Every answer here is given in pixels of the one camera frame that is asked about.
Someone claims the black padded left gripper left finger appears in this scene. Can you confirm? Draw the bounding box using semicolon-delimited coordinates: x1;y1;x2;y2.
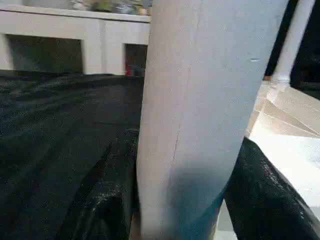
56;128;141;240

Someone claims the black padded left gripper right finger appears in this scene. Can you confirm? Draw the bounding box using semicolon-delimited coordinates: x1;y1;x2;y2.
223;137;320;240

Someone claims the white plastic table top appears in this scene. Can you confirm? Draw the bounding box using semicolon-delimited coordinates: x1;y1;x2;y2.
214;74;320;240

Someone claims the black glossy mat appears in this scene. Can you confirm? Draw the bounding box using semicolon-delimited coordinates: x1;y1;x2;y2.
0;69;320;240

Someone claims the white glass-door cabinet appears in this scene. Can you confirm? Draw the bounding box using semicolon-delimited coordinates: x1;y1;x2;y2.
0;0;154;76

